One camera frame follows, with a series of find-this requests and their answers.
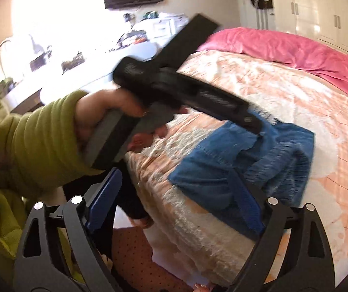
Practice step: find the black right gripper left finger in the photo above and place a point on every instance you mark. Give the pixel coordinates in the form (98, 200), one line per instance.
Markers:
(40, 264)

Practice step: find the blue denim pants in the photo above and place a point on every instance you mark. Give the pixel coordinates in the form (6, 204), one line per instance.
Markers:
(277, 161)

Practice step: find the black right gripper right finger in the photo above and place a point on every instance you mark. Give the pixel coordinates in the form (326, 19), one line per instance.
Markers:
(292, 251)

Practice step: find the left hand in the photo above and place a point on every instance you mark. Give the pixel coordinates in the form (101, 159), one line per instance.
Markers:
(92, 108)

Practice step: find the white wardrobe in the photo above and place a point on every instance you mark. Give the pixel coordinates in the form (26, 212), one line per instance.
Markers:
(325, 21)

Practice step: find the peach bear bed blanket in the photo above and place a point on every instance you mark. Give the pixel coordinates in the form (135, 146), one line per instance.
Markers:
(191, 237)

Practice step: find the pink quilt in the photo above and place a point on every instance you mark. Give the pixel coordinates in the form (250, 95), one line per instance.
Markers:
(292, 50)

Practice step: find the green left sleeve forearm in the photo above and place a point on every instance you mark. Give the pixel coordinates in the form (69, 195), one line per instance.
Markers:
(40, 150)

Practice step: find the cluttered white desk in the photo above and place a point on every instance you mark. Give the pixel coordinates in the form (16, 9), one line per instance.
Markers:
(49, 83)

